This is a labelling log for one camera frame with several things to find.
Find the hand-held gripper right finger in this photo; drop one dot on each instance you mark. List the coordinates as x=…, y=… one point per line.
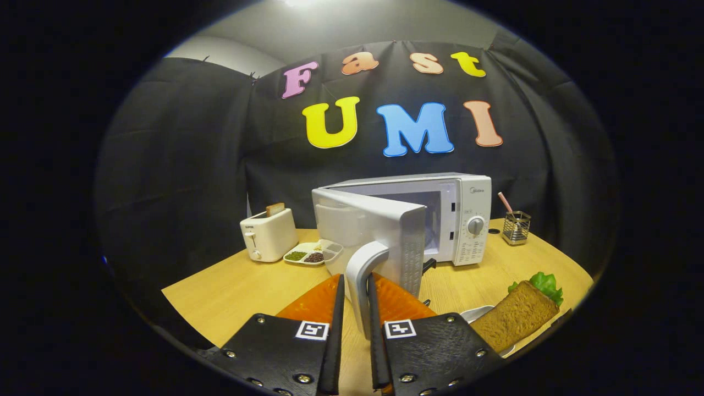
x=375, y=341

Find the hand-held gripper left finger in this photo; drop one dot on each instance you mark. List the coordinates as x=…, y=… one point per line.
x=336, y=341

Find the white microwave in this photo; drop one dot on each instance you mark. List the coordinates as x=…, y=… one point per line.
x=379, y=225

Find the brown bread lettuce sandwich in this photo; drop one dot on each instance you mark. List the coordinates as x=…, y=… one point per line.
x=514, y=316

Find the white divided seed dish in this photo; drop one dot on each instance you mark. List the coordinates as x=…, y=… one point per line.
x=308, y=254

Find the cream toaster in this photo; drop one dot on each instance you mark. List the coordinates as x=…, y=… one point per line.
x=272, y=236

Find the toast slice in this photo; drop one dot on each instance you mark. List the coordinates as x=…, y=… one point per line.
x=275, y=209

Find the black backdrop cloth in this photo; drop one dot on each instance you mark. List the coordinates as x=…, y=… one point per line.
x=181, y=165

